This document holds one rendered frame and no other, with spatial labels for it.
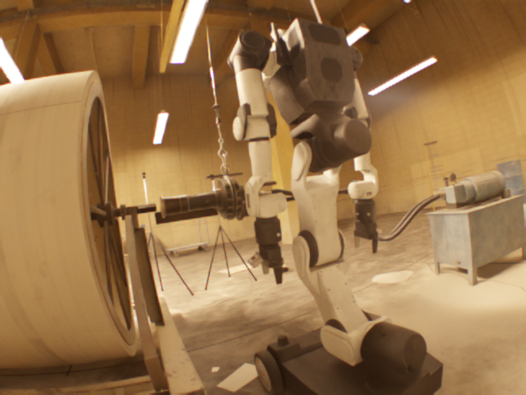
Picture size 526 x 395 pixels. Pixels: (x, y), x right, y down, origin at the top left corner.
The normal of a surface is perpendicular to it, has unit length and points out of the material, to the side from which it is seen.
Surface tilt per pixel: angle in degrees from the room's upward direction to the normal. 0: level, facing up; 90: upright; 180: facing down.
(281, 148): 90
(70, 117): 69
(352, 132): 90
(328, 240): 86
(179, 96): 90
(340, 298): 60
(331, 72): 105
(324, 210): 100
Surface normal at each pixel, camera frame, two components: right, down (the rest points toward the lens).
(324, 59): 0.40, 0.14
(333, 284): 0.23, -0.60
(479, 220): 0.00, -0.07
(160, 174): 0.42, -0.13
